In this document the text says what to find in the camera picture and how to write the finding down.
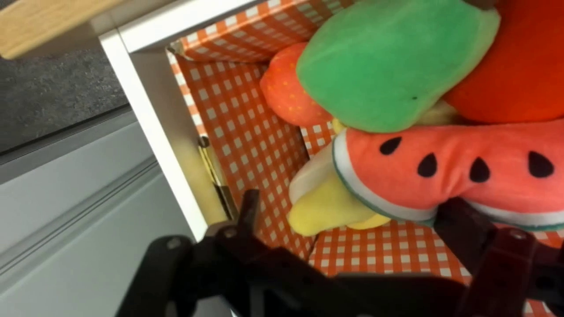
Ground red plush tomato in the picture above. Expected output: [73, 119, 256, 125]
[444, 0, 564, 125]

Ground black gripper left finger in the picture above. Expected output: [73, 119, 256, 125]
[120, 188, 296, 317]

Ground plush watermelon slice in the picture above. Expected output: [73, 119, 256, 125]
[330, 118, 564, 232]

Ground yellow plush banana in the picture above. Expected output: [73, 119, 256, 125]
[286, 98, 464, 237]

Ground orange checkered fabric basket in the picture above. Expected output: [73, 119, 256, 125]
[166, 0, 564, 317]

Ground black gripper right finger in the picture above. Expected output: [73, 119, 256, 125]
[434, 197, 564, 317]

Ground green plush pear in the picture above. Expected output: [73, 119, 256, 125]
[296, 0, 503, 133]

